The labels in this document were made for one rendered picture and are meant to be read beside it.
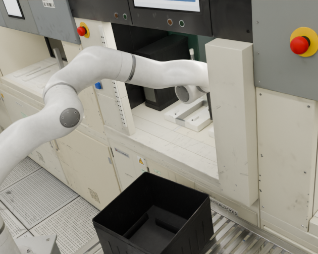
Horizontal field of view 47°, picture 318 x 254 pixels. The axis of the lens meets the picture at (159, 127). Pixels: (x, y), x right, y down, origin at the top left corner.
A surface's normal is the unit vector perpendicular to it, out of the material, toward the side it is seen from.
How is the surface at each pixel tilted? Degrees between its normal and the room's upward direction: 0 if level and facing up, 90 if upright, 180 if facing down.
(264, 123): 90
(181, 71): 46
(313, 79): 90
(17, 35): 90
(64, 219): 0
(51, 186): 0
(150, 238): 0
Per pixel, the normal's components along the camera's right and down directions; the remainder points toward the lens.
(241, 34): -0.71, 0.46
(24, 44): 0.68, 0.28
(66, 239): -0.16, -0.84
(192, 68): -0.03, -0.30
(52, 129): -0.17, 0.72
